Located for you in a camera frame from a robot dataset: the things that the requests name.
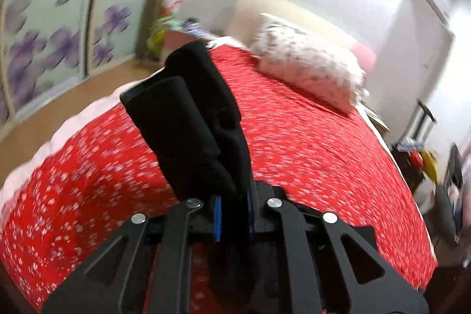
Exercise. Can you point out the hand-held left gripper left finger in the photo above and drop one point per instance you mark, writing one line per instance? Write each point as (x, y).
(176, 262)

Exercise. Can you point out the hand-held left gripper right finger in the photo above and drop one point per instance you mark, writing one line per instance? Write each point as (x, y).
(305, 262)

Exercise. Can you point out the black pants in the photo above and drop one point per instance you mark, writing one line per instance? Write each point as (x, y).
(184, 122)

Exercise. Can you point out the bed with red floral cover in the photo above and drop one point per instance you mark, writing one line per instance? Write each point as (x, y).
(312, 170)

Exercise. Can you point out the yellow plush toy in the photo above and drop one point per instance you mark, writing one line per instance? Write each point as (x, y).
(429, 165)

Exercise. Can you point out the dark bedside table with clutter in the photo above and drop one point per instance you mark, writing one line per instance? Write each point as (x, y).
(423, 119)

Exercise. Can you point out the floral print pillow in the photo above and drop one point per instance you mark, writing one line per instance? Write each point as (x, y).
(309, 71)

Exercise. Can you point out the pale pink pillow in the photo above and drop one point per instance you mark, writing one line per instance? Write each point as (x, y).
(364, 54)

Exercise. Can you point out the green toy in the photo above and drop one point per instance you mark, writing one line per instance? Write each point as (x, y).
(160, 34)

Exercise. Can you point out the cream and pink headboard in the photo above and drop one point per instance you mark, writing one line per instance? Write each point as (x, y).
(257, 5)

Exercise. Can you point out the floral sliding wardrobe doors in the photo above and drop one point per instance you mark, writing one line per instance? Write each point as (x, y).
(48, 23)

